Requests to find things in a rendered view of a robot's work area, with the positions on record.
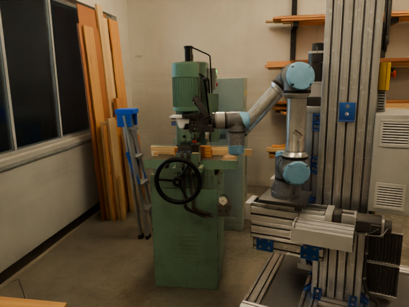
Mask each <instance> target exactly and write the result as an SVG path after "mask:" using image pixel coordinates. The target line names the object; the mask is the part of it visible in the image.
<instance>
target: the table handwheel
mask: <svg viewBox="0 0 409 307"><path fill-rule="evenodd" d="M173 162H182V163H185V164H187V166H186V167H185V169H184V171H183V172H182V173H181V172H180V174H179V175H177V176H175V177H174V179H167V178H159V174H160V172H161V170H162V169H163V167H164V166H165V165H166V164H167V163H173ZM189 167H191V168H192V169H193V170H194V172H195V173H196V176H197V188H196V190H195V192H194V193H193V194H192V195H191V196H190V197H188V196H187V195H186V193H185V191H184V189H183V187H182V184H183V181H184V180H183V175H184V174H185V175H186V173H185V172H186V171H187V169H188V168H189ZM159 181H165V182H172V183H173V185H174V186H176V187H180V189H181V191H182V193H183V195H184V197H185V199H183V200H175V199H172V198H170V197H168V196H167V195H165V194H164V193H163V191H162V190H161V188H160V185H159ZM154 184H155V188H156V190H157V192H158V194H159V195H160V196H161V197H162V198H163V199H164V200H166V201H167V202H169V203H172V204H177V205H182V204H185V203H189V202H191V201H193V200H194V199H195V198H196V197H197V196H198V195H199V193H200V191H201V187H202V177H201V173H200V171H199V169H198V168H197V167H196V165H194V164H193V162H191V161H189V160H187V159H185V158H181V157H173V158H169V159H167V160H165V161H163V162H162V163H161V164H160V165H159V166H158V168H157V169H156V172H155V176H154Z"/></svg>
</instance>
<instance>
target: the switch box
mask: <svg viewBox="0 0 409 307"><path fill-rule="evenodd" d="M216 70H217V68H211V72H212V90H217V89H216V87H217V86H216V83H217V81H216ZM207 78H208V79H209V84H210V90H211V76H210V68H207Z"/></svg>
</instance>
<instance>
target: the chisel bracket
mask: <svg viewBox="0 0 409 307"><path fill-rule="evenodd" d="M180 135H181V141H185V142H186V143H188V142H189V141H192V139H193V138H194V134H193V132H189V129H187V130H185V129H182V130H181V131H180ZM183 135H186V137H185V138H183Z"/></svg>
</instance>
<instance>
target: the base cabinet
mask: <svg viewBox="0 0 409 307"><path fill-rule="evenodd" d="M161 190H162V191H163V193H164V194H165V195H167V196H168V197H170V198H172V199H175V200H183V193H182V191H181V189H180V188H161ZM222 194H224V170H223V172H222V176H221V179H220V183H219V185H218V189H201V191H200V193H199V195H198V196H197V197H196V198H195V207H197V208H199V209H201V210H203V211H206V212H209V213H212V214H214V215H215V216H214V218H211V217H208V219H204V218H202V217H200V216H197V215H195V214H193V213H190V212H188V211H186V210H185V208H184V206H183V204H182V205H177V204H172V203H169V202H167V201H166V200H164V199H163V198H162V197H161V196H160V195H159V194H158V192H157V190H156V188H151V200H152V225H153V252H154V265H155V286H169V287H180V288H200V289H218V286H219V281H220V274H221V269H222V261H223V254H224V217H221V216H217V204H218V198H219V196H220V195H222Z"/></svg>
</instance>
